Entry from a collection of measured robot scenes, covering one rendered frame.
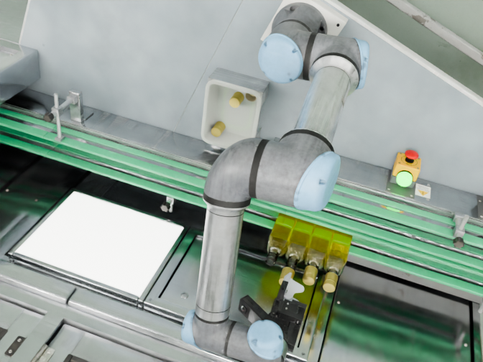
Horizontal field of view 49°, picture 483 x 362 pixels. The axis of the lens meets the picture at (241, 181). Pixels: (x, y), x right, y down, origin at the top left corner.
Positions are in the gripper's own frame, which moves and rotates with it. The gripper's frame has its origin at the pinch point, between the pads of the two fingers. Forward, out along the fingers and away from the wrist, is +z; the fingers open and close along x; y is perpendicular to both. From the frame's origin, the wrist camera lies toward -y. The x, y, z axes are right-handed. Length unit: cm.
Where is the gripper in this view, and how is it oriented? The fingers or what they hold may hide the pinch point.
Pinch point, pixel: (285, 281)
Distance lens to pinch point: 145.7
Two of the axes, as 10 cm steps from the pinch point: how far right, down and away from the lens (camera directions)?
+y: 9.4, 2.9, -1.7
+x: 1.3, -7.8, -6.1
